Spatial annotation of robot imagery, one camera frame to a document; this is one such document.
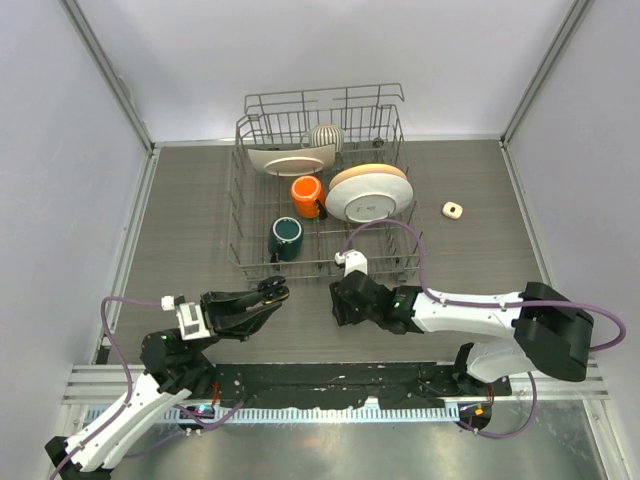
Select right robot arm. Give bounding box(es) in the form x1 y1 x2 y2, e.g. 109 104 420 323
329 271 594 395

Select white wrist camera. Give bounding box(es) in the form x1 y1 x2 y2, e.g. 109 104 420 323
160 295 212 341
334 249 368 276

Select grey wire dish rack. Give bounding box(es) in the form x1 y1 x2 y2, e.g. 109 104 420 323
227 83 421 282

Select white perforated cable rail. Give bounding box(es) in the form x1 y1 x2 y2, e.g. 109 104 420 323
154 403 461 424

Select dark green ceramic mug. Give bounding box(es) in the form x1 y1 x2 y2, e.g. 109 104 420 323
268 217 304 263

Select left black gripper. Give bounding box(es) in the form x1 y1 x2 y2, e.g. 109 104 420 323
186 287 281 357

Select beige ceramic plate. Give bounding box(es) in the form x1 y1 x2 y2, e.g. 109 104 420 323
329 163 407 190

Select cream square earbud case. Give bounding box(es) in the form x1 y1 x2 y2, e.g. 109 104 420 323
441 201 464 220

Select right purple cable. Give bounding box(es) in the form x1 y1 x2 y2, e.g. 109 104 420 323
342 219 627 441

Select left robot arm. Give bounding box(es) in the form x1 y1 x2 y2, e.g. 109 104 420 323
45 276 290 479

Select striped grey white cup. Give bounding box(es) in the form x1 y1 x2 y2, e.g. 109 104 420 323
300 124 345 152

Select cream oval dish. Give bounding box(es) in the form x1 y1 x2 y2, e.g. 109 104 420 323
247 145 336 177

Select white plate with foot ring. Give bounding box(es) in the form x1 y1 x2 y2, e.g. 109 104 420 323
326 173 414 223

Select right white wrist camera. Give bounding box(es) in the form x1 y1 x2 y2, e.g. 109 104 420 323
334 249 368 276

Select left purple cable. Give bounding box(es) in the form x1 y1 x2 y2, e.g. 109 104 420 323
47 295 246 480

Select purple cable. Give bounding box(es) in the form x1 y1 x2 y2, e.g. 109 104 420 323
47 295 246 480
342 219 627 441

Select orange ceramic mug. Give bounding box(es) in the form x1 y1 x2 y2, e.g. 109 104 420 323
290 175 328 220

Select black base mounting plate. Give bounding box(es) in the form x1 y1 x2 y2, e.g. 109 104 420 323
216 362 512 410

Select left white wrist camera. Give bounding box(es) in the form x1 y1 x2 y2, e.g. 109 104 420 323
160 295 212 341

